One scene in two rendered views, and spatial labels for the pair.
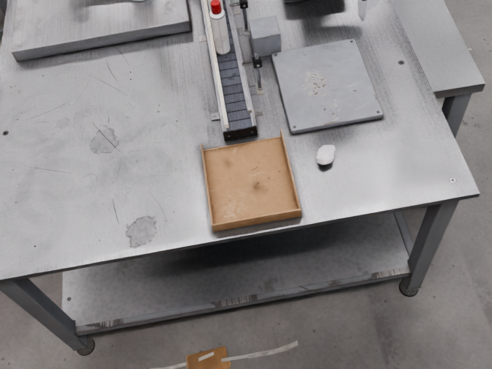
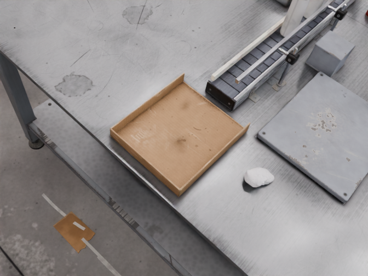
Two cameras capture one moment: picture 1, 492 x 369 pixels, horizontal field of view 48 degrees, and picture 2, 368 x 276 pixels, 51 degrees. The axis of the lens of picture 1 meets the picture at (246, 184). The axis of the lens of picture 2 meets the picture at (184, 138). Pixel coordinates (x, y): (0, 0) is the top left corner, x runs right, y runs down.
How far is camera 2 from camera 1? 0.74 m
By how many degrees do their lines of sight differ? 18
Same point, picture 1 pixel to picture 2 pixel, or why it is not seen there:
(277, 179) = (201, 153)
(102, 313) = (52, 131)
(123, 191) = (102, 51)
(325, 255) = (211, 256)
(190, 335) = (88, 203)
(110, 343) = (49, 156)
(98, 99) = not seen: outside the picture
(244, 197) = (162, 138)
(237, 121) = (227, 84)
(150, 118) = (182, 29)
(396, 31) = not seen: outside the picture
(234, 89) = not seen: hidden behind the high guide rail
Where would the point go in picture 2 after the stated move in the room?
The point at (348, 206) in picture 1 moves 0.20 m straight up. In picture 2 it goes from (222, 233) to (240, 200)
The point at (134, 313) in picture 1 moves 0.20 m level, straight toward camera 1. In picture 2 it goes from (65, 151) to (49, 190)
